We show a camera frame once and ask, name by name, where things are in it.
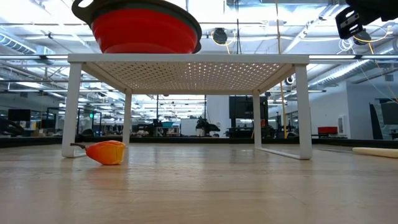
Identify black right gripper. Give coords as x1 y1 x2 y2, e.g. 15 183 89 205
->
345 0 398 26

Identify red collapsible colander grey rim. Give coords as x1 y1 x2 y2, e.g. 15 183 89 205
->
71 0 203 54

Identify small orange pear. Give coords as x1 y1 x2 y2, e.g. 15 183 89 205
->
70 139 127 166

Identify dark cabinet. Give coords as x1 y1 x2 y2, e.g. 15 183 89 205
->
369 98 398 140

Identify red box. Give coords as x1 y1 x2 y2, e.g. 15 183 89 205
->
317 126 338 135

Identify large black screen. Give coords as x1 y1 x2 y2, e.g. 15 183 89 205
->
229 95 269 119

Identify white perforated metal shelf riser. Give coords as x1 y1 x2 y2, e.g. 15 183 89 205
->
61 53 313 161

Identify black machine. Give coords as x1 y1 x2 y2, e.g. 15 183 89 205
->
195 116 221 138

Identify white board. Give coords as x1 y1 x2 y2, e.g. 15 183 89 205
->
180 118 200 137

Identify dark computer monitor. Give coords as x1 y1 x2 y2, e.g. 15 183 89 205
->
7 108 32 122

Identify black ceiling cable reel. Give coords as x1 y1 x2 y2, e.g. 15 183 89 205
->
212 27 228 45
353 29 373 46

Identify knife with pale wooden handle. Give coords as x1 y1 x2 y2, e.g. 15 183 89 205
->
352 146 398 159

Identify thin black hanging cable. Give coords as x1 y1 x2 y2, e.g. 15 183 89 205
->
234 0 243 55

